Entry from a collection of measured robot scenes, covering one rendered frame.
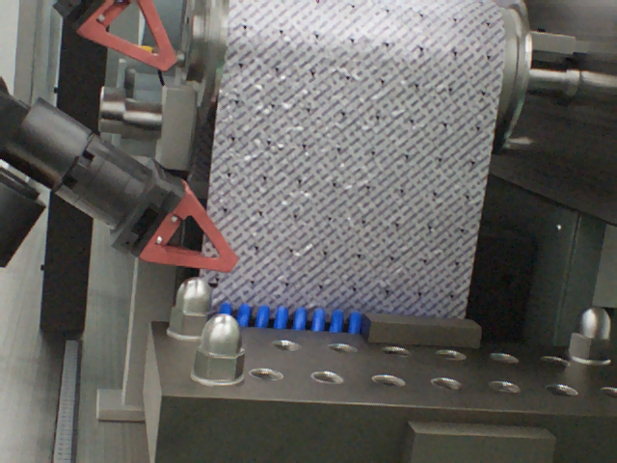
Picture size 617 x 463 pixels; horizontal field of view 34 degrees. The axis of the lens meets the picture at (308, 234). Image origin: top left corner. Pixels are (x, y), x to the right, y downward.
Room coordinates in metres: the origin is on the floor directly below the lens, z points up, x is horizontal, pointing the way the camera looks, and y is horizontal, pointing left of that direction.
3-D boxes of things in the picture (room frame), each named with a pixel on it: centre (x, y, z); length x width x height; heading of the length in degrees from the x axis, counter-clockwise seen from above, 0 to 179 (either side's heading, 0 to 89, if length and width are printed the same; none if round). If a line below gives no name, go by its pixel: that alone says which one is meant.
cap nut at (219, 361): (0.66, 0.05, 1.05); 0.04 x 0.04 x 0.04
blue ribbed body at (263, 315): (0.82, -0.04, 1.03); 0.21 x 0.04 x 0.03; 103
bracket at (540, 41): (0.94, -0.19, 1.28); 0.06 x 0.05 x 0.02; 103
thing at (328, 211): (0.84, -0.03, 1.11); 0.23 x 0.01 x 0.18; 103
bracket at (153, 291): (0.90, 0.15, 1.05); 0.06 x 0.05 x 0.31; 103
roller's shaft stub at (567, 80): (0.94, -0.18, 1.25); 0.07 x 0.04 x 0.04; 103
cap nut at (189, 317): (0.75, 0.08, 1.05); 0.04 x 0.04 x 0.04
